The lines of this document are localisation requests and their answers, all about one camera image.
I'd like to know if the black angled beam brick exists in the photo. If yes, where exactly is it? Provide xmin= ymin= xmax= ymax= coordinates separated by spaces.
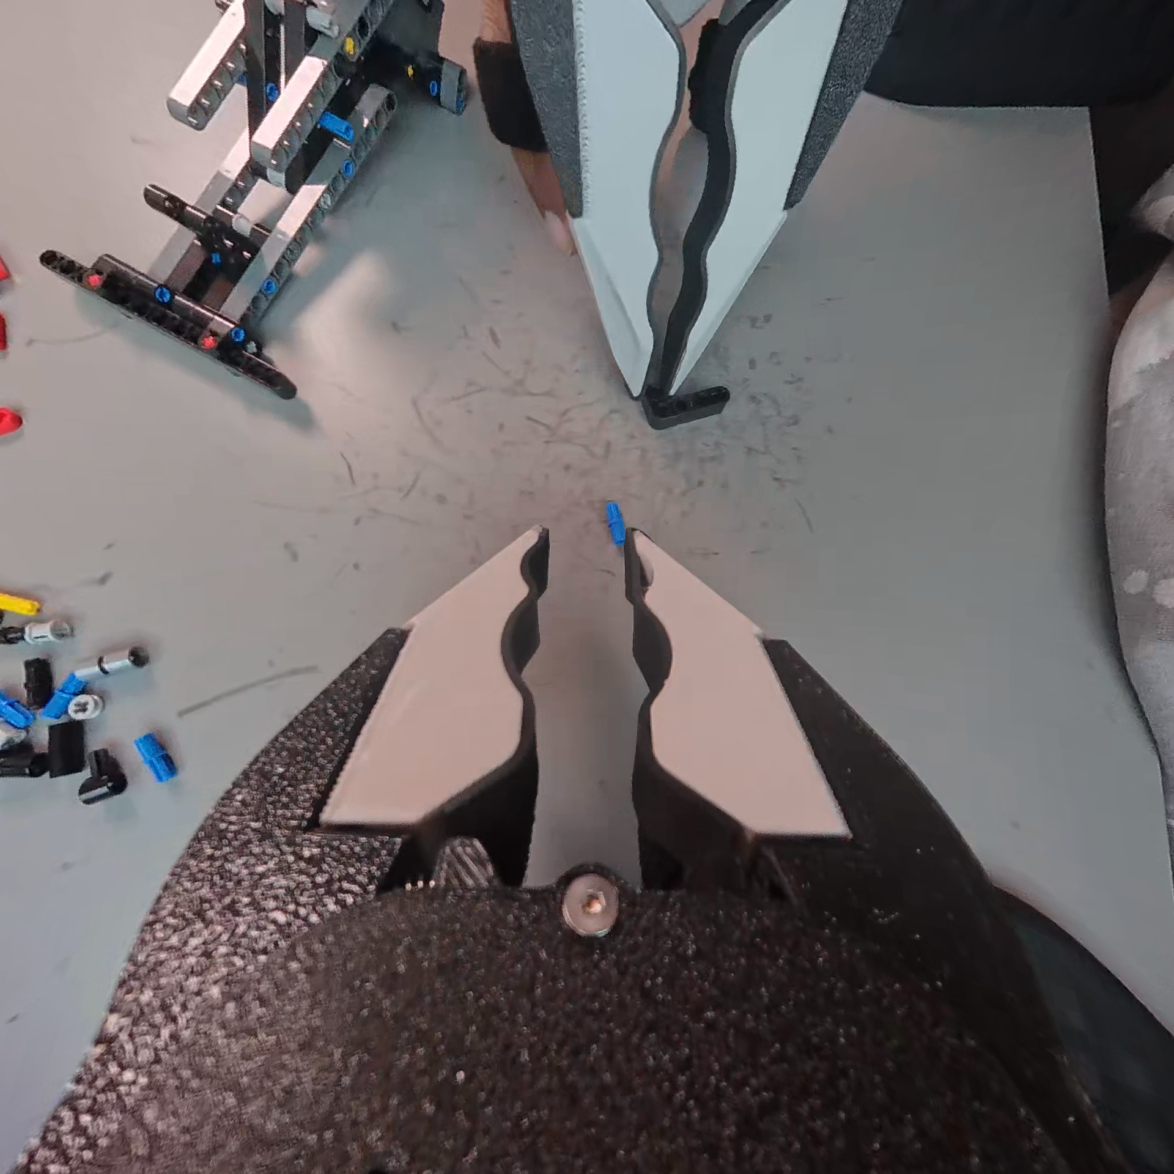
xmin=642 ymin=385 xmax=732 ymax=430

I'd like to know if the white toy truck model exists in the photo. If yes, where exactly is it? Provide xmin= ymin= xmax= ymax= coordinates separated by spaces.
xmin=37 ymin=0 xmax=469 ymax=402

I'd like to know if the grey desk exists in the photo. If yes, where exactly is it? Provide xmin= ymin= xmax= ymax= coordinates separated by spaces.
xmin=0 ymin=0 xmax=1157 ymax=1138

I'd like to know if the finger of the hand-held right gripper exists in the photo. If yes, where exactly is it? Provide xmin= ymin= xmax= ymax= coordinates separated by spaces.
xmin=660 ymin=0 xmax=851 ymax=395
xmin=572 ymin=0 xmax=688 ymax=398

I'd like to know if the pile of blue black pins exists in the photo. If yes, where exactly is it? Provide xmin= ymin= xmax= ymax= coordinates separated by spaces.
xmin=0 ymin=593 xmax=179 ymax=806

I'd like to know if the person's right hand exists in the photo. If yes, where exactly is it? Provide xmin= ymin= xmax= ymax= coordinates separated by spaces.
xmin=514 ymin=150 xmax=580 ymax=257

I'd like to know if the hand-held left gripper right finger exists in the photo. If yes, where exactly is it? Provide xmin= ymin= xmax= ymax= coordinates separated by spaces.
xmin=623 ymin=528 xmax=854 ymax=840

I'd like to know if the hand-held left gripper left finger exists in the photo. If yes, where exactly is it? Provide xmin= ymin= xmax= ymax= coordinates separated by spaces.
xmin=318 ymin=524 xmax=551 ymax=835

